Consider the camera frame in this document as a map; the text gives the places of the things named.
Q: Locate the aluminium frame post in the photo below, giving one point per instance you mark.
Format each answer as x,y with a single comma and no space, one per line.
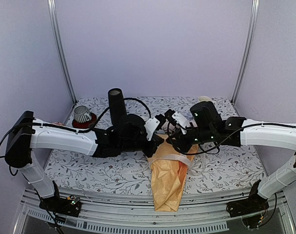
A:
60,50
247,49

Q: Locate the red round coaster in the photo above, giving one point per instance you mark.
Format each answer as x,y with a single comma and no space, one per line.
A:
84,125

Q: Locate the right aluminium frame post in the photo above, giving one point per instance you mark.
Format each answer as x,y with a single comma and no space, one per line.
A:
247,49

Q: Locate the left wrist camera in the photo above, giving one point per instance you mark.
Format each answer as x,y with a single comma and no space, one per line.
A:
154,124

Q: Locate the white ceramic mug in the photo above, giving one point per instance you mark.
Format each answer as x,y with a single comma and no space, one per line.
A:
204,99

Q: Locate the left aluminium frame post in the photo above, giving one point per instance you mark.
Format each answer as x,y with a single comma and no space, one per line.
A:
60,50

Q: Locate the tall black vase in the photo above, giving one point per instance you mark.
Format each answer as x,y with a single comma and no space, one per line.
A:
116,105

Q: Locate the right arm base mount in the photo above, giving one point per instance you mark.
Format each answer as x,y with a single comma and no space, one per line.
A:
254,203

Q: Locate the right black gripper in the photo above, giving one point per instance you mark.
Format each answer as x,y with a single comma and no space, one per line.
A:
183,146

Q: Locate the white printed ribbon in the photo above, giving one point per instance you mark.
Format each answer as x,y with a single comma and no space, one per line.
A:
166,152

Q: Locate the striped ceramic cup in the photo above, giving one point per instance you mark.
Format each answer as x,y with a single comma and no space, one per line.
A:
82,114

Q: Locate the aluminium front rail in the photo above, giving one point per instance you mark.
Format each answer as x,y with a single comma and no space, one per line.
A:
105,213

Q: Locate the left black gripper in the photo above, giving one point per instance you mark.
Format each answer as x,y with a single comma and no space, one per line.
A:
157,140

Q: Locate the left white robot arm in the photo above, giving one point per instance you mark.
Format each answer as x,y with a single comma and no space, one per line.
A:
30,133

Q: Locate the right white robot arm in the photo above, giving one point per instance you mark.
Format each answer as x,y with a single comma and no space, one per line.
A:
271,135

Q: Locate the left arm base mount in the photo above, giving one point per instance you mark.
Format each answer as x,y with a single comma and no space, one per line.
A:
70,206

